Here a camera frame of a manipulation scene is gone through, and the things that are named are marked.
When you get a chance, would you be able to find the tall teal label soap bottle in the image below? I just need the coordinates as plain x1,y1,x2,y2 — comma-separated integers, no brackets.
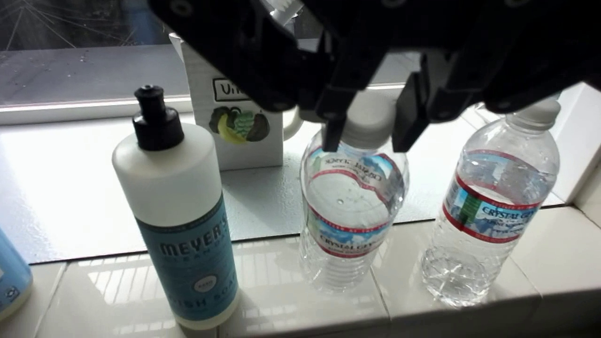
110,82,242,332

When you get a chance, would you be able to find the clear plastic water bottle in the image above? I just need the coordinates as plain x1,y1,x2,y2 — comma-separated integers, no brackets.
298,90,411,296
418,92,561,307

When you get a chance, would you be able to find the white carton with green print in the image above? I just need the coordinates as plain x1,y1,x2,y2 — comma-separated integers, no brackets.
167,30,304,172

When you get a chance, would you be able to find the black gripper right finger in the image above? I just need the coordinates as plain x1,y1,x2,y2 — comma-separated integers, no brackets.
390,58,441,155

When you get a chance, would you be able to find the small blue pump soap bottle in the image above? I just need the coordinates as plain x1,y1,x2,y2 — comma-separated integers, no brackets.
0,227,33,322

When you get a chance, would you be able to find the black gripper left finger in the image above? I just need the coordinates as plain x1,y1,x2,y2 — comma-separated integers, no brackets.
313,35,360,155

